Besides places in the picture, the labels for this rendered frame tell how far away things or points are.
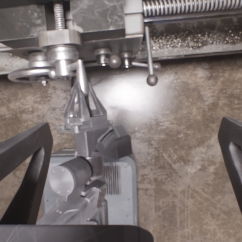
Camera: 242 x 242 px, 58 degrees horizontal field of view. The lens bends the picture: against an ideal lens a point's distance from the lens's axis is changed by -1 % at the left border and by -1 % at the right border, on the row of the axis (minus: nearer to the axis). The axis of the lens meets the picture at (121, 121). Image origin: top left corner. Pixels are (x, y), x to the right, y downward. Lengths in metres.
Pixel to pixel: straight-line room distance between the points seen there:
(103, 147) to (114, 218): 0.90
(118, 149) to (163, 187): 1.14
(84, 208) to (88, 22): 0.40
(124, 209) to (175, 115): 0.63
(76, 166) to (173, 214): 1.24
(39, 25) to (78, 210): 0.41
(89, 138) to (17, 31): 0.30
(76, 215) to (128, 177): 0.76
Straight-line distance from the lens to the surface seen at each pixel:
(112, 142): 0.40
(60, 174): 0.42
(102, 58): 0.72
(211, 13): 0.82
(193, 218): 1.65
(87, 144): 0.44
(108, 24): 0.54
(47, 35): 0.53
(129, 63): 0.80
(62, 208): 0.47
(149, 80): 0.72
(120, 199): 1.25
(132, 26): 0.62
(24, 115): 1.54
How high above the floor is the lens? 1.39
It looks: 84 degrees down
